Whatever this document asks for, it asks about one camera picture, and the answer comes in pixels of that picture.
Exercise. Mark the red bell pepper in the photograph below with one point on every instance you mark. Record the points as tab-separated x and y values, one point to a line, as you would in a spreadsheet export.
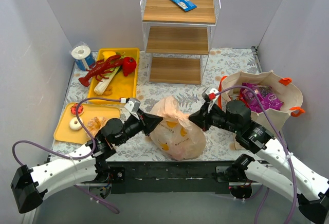
128	66

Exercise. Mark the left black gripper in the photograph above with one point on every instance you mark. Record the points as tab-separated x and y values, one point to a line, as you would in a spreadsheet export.
145	123

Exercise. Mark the white wire wooden shelf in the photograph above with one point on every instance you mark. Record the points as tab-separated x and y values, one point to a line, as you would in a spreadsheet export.
178	42

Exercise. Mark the banana print plastic bag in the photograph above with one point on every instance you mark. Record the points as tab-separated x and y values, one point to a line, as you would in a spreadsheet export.
176	135

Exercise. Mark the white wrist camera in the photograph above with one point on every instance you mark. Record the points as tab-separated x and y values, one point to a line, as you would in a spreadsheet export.
210	96
131	105

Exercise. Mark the blue snack packet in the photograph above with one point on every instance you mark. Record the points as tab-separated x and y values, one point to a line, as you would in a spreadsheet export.
185	5

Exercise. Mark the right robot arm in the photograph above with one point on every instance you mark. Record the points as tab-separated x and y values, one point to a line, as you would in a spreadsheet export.
291	178

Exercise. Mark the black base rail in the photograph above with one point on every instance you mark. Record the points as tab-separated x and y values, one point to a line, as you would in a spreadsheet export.
173	176

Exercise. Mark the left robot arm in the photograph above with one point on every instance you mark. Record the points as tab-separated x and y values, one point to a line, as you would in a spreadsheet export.
32	185

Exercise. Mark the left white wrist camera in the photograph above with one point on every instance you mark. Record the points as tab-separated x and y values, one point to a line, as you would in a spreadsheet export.
131	105

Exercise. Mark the purple snack bag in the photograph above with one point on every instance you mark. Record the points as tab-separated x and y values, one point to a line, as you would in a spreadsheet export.
267	97

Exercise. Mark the white leek stalk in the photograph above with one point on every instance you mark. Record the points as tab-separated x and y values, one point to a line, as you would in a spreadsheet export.
104	83

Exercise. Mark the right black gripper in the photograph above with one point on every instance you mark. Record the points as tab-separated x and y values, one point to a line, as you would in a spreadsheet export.
204	117

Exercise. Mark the beige canvas tote bag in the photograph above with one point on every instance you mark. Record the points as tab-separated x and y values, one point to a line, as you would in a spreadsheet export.
285	90

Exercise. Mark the blue wrapped paper roll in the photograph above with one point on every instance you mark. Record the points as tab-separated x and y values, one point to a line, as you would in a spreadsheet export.
83	57

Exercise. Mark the red candy bag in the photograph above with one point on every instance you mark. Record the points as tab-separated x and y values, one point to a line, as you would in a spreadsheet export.
236	95

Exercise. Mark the yellow vegetable bin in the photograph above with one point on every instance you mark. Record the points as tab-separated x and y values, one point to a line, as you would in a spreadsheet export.
121	86

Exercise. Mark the yellow flat tray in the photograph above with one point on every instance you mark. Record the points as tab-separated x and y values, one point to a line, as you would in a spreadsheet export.
64	134

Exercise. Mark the white ring donut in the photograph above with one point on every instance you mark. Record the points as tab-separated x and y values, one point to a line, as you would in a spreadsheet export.
75	124

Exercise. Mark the red toy lobster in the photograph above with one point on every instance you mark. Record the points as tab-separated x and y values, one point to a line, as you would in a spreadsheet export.
101	68

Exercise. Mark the red frosted donut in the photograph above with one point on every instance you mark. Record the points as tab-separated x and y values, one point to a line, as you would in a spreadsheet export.
77	109

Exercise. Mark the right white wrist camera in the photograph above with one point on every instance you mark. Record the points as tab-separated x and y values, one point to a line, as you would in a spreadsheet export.
210	96

